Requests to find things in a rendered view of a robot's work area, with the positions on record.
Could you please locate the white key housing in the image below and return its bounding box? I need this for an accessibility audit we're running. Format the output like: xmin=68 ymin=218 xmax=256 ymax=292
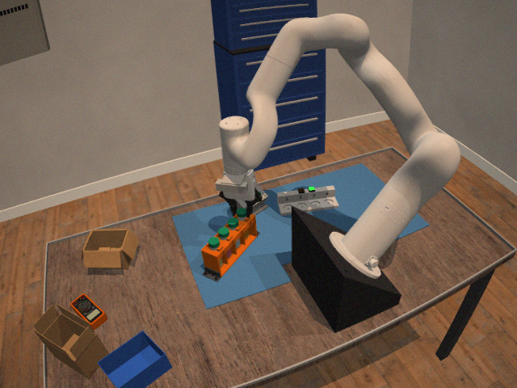
xmin=235 ymin=184 xmax=269 ymax=216

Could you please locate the blue open bin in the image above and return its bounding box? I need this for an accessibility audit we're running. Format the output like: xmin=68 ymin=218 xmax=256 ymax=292
xmin=97 ymin=331 xmax=172 ymax=388

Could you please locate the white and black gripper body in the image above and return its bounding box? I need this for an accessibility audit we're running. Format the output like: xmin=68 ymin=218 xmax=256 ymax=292
xmin=223 ymin=169 xmax=258 ymax=200

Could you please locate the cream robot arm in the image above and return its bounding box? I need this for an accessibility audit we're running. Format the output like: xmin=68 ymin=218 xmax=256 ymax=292
xmin=215 ymin=14 xmax=460 ymax=279

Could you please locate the orange digital multimeter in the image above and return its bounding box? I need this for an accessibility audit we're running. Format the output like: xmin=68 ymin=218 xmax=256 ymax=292
xmin=70 ymin=293 xmax=107 ymax=330

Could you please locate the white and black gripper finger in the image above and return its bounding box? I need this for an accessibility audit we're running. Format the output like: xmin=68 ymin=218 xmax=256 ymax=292
xmin=219 ymin=192 xmax=237 ymax=216
xmin=246 ymin=188 xmax=263 ymax=217

